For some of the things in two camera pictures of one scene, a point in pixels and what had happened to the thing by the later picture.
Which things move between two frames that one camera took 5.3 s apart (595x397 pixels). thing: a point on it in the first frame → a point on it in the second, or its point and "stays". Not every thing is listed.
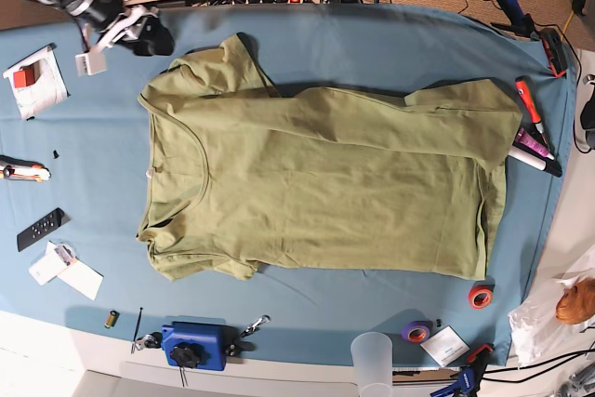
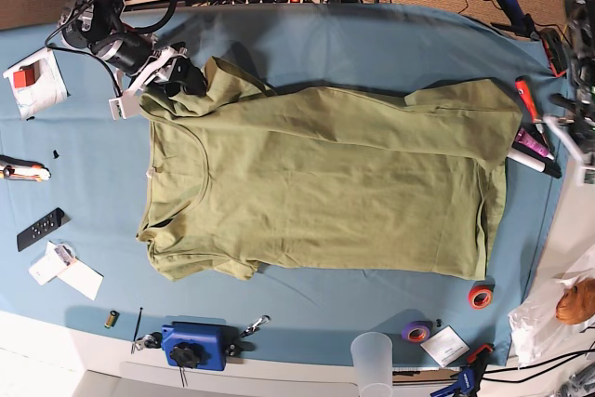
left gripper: x=107 y=16 → x=138 y=64
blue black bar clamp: x=520 y=23 stays
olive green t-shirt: x=240 y=175 stays
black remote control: x=42 y=228 stays
